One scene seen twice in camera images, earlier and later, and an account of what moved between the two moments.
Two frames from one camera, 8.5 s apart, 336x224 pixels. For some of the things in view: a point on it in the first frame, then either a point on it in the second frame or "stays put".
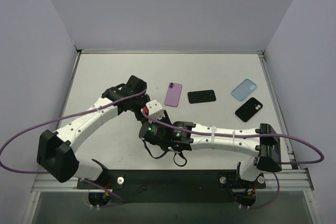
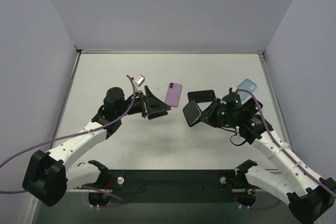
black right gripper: [166, 118] -> [210, 110]
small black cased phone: [249, 109] stays put
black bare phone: [198, 96] stays put
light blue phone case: [243, 89] stays put
